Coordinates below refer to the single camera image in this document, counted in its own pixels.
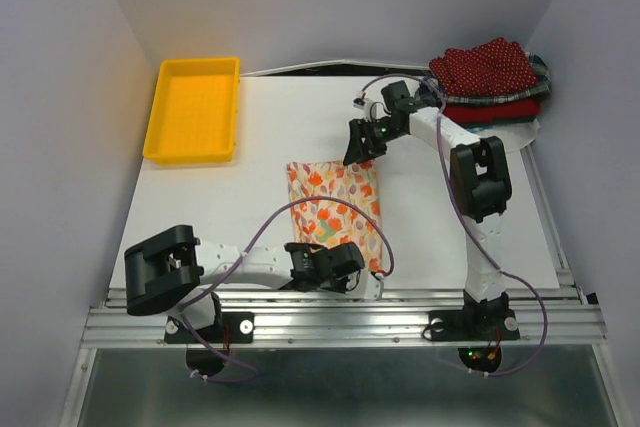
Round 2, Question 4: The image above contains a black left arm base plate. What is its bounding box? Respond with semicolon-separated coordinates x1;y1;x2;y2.
163;311;255;345

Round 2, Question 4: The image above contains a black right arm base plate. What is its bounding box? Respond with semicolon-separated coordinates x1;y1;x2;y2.
421;309;521;343

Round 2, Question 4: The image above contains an orange floral white skirt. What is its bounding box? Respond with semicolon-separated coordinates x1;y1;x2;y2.
286;161;384;273

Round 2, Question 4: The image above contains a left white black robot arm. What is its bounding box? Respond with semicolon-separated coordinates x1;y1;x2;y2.
124;225;365;341

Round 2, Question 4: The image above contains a yellow plastic bin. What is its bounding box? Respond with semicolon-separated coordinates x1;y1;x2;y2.
143;57;240;165

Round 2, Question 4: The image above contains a white blue patterned skirt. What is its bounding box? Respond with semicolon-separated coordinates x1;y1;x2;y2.
471;119;540;153

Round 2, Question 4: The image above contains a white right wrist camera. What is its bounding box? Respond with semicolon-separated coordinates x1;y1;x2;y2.
353;97;380;122

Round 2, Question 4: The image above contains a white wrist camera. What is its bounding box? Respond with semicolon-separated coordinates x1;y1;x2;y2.
353;97;380;122
355;272;384;301

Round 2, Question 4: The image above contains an aluminium table frame rail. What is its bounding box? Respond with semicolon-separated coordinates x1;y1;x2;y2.
79;146;609;349

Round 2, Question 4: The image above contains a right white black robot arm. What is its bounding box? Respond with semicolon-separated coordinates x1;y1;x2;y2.
344;81;520;343

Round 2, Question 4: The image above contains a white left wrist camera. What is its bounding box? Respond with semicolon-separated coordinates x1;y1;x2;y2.
355;272;384;301

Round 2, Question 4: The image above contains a navy white plaid skirt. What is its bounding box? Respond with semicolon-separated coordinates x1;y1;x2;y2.
415;51;552;106

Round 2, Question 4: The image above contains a dark red polka dot skirt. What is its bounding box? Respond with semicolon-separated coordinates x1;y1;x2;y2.
429;37;537;97

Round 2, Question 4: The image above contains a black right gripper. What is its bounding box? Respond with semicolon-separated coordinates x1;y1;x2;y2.
341;117;404;166

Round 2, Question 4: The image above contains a folded red skirt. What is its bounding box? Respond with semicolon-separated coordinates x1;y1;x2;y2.
444;99;540;127

